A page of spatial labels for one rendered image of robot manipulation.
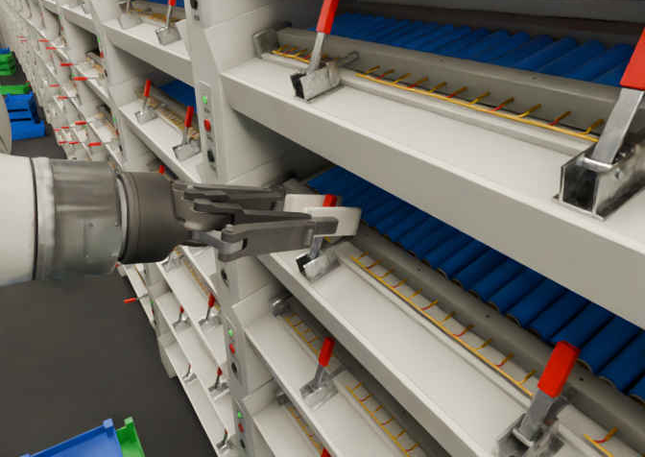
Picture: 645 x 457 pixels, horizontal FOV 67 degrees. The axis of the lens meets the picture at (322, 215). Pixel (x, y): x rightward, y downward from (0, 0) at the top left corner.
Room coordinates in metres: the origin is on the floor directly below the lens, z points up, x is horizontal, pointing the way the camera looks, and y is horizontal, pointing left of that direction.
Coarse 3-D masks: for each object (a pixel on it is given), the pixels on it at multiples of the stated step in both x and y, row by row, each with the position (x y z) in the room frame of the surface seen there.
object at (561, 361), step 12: (564, 348) 0.23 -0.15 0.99; (576, 348) 0.23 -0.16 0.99; (552, 360) 0.23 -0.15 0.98; (564, 360) 0.23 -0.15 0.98; (576, 360) 0.23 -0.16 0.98; (552, 372) 0.23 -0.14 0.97; (564, 372) 0.22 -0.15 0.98; (540, 384) 0.23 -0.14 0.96; (552, 384) 0.22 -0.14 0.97; (540, 396) 0.22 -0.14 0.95; (552, 396) 0.22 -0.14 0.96; (540, 408) 0.22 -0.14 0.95; (528, 420) 0.22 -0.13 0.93; (540, 420) 0.22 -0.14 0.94; (528, 432) 0.22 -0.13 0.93; (540, 432) 0.22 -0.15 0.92
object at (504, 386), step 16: (384, 288) 0.39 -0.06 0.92; (400, 304) 0.37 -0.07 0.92; (416, 320) 0.35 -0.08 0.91; (464, 352) 0.30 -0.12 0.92; (480, 368) 0.29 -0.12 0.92; (496, 384) 0.27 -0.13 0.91; (528, 400) 0.25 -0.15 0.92; (560, 432) 0.23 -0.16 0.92; (576, 448) 0.22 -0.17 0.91; (592, 448) 0.21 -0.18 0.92
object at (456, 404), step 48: (336, 240) 0.49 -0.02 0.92; (288, 288) 0.48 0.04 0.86; (336, 288) 0.41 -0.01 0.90; (336, 336) 0.39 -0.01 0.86; (384, 336) 0.34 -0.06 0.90; (432, 336) 0.33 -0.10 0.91; (384, 384) 0.32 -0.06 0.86; (432, 384) 0.28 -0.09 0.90; (480, 384) 0.28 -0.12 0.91; (528, 384) 0.27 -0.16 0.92; (432, 432) 0.27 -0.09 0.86; (480, 432) 0.24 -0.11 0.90; (576, 432) 0.23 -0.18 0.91
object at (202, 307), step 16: (176, 256) 1.07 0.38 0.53; (176, 272) 1.02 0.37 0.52; (192, 272) 1.00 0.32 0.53; (176, 288) 0.96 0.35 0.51; (192, 288) 0.94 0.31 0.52; (192, 304) 0.89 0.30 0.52; (208, 304) 0.81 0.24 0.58; (192, 320) 0.84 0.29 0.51; (208, 320) 0.81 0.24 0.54; (208, 336) 0.78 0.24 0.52; (224, 352) 0.73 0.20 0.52; (224, 368) 0.66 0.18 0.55
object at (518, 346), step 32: (288, 192) 0.59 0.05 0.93; (384, 256) 0.42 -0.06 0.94; (416, 288) 0.38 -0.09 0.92; (448, 288) 0.36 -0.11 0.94; (480, 320) 0.32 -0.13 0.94; (512, 352) 0.29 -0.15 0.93; (544, 352) 0.27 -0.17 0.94; (576, 384) 0.25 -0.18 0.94; (608, 384) 0.24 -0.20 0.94; (608, 416) 0.22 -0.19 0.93; (640, 416) 0.22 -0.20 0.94; (640, 448) 0.21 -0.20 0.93
